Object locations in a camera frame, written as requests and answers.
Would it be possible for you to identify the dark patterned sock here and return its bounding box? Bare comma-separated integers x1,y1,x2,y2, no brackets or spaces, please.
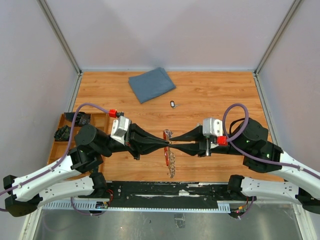
64,111,91,127

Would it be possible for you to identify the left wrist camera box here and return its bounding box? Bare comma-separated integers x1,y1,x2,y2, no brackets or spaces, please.
110,116,132,145

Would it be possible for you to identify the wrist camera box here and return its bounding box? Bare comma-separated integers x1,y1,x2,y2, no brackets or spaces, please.
202,117,224,138
110,116,132,145

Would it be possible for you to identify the green patterned sock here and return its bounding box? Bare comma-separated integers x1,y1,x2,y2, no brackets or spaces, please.
54,125,71,142

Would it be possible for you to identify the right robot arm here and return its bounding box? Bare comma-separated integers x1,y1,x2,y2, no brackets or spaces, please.
170,117,320,214

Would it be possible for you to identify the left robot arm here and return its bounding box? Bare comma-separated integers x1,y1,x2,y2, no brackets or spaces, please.
3,123,169,217

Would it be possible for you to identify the folded blue cloth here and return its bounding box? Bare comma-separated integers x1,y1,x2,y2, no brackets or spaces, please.
128,67,176,104

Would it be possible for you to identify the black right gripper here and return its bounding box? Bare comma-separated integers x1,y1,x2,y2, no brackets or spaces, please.
168,124,247,157

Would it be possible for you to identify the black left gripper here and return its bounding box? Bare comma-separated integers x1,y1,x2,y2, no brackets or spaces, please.
97,119,169,160

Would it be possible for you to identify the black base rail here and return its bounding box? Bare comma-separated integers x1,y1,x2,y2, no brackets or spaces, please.
77,181,258,210

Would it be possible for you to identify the wooden compartment tray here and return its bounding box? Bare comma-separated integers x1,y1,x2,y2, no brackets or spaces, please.
47,113,110,181

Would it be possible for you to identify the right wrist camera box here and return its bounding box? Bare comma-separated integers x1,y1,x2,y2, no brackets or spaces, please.
202,117,224,138

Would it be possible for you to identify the black tagged key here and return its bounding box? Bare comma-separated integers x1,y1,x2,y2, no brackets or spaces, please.
170,100,180,109

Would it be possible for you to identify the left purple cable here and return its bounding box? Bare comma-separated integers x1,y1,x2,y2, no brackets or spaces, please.
0,102,125,213

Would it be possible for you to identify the red-handled metal key organizer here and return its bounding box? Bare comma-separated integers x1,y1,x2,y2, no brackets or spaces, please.
163,129,176,179

